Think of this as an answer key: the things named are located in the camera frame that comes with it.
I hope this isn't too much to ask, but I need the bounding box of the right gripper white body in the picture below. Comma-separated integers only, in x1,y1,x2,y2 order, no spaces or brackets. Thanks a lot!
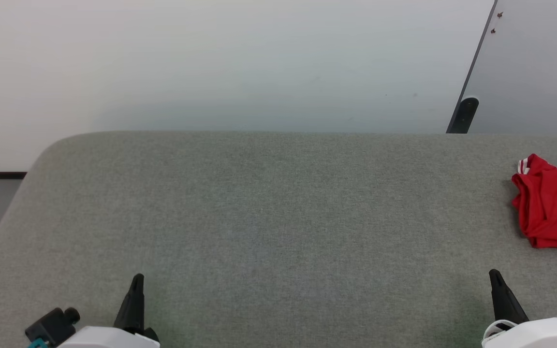
482,318,557,348

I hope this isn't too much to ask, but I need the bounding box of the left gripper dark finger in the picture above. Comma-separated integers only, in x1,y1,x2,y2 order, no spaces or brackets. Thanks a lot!
114,274,159,341

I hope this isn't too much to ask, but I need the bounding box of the black cylindrical door post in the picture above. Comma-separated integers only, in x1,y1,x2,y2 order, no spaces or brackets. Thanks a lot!
448,97,480,134

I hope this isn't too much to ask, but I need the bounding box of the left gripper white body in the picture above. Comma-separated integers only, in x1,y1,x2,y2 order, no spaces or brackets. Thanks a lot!
56,326,161,348

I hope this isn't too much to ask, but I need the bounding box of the red and white Bulls jersey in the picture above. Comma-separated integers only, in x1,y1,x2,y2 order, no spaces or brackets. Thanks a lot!
511,153,557,252

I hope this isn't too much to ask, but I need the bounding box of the grey door frame strip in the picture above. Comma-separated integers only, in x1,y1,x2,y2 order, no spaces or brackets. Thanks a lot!
446,0,498,134

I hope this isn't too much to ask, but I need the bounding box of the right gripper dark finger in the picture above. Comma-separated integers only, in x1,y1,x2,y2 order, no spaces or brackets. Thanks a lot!
489,269,530,325

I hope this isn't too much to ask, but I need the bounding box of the light grey door panel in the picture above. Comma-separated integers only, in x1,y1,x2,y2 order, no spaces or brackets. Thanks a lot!
448,0,557,141

